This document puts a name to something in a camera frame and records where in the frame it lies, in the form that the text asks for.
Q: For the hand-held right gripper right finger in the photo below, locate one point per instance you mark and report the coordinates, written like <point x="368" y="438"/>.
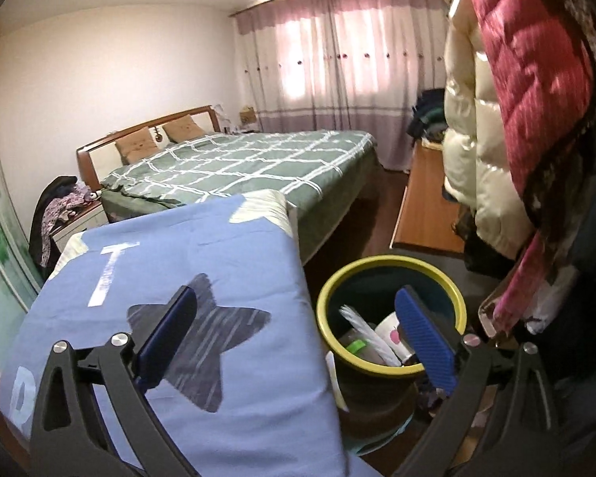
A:
<point x="427" y="343"/>

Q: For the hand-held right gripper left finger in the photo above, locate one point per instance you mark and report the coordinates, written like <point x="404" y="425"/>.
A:
<point x="166" y="340"/>

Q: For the yellow rimmed blue trash bin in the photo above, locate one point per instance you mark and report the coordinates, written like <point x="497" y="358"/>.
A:
<point x="372" y="387"/>

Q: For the glass wardrobe door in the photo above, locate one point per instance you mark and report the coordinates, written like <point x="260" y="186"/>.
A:
<point x="0" y="238"/>

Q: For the clear container green lid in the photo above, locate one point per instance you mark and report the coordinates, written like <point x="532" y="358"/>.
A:
<point x="358" y="347"/>

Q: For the blue printed tablecloth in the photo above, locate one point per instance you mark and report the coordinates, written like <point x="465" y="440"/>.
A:
<point x="258" y="367"/>

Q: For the clothes pile on nightstand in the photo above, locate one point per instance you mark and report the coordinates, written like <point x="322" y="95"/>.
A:
<point x="52" y="208"/>

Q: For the pink cloth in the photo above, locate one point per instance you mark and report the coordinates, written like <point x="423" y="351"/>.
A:
<point x="521" y="283"/>

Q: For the white wooden nightstand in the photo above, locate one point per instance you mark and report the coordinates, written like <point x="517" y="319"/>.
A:
<point x="82" y="221"/>

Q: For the wooden sideboard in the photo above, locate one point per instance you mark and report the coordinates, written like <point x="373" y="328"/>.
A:
<point x="427" y="203"/>

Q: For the wooden bed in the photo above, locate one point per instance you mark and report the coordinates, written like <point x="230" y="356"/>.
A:
<point x="94" y="159"/>

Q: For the brown pillow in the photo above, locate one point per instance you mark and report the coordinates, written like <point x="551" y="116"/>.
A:
<point x="183" y="128"/>
<point x="136" y="144"/>

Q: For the green checked duvet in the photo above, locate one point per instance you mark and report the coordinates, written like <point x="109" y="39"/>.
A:
<point x="258" y="164"/>

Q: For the cream puffer jacket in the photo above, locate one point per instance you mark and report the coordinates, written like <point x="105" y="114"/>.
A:
<point x="477" y="149"/>

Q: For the dark clothes pile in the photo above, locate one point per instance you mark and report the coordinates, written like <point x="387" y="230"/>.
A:
<point x="427" y="114"/>

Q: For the red puffer jacket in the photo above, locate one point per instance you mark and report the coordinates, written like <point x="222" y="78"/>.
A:
<point x="531" y="69"/>

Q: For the pink curtains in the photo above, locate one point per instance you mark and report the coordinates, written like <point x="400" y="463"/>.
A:
<point x="337" y="59"/>

